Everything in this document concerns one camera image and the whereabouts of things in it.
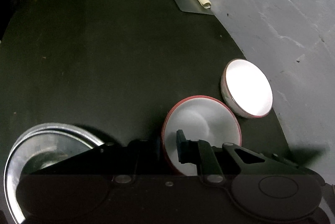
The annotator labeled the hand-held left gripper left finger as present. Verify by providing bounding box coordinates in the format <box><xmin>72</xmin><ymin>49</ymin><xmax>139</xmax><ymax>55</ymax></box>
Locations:
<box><xmin>50</xmin><ymin>136</ymin><xmax>163</xmax><ymax>186</ymax></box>

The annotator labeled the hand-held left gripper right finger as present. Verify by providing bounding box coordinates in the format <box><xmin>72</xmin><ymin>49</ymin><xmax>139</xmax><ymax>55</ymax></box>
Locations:
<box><xmin>177</xmin><ymin>130</ymin><xmax>319</xmax><ymax>186</ymax></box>

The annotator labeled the white ceramic bowl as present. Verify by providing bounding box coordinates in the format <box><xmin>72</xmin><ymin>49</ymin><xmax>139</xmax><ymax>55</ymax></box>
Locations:
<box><xmin>221</xmin><ymin>58</ymin><xmax>273</xmax><ymax>119</ymax></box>
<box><xmin>161</xmin><ymin>95</ymin><xmax>242</xmax><ymax>176</ymax></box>

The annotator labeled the large steel plate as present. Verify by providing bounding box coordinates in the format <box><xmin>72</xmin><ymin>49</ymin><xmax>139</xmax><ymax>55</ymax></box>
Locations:
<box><xmin>4</xmin><ymin>122</ymin><xmax>106</xmax><ymax>224</ymax></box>

